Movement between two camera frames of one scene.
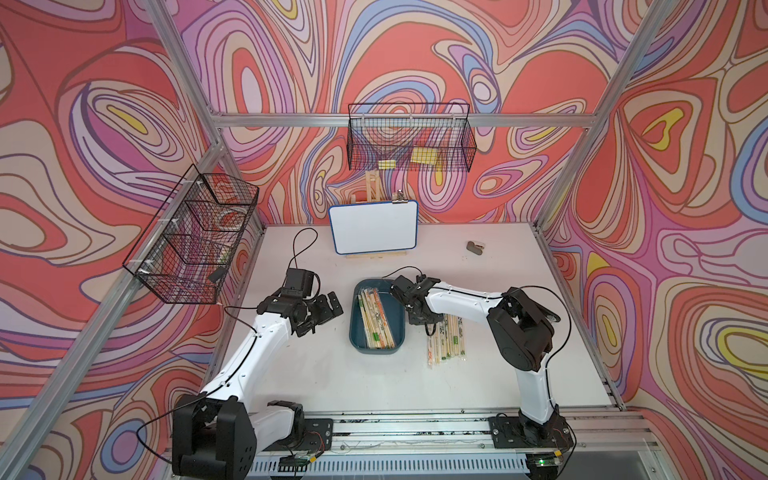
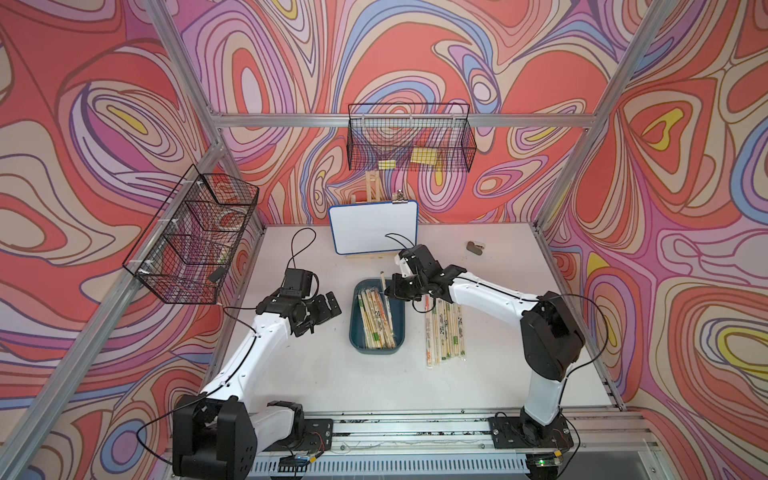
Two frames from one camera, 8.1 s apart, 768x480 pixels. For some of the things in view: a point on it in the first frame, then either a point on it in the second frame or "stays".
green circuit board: [293, 463] stays
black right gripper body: [423, 318] → [408, 288]
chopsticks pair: [430, 352] stays
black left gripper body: [317, 311] stays
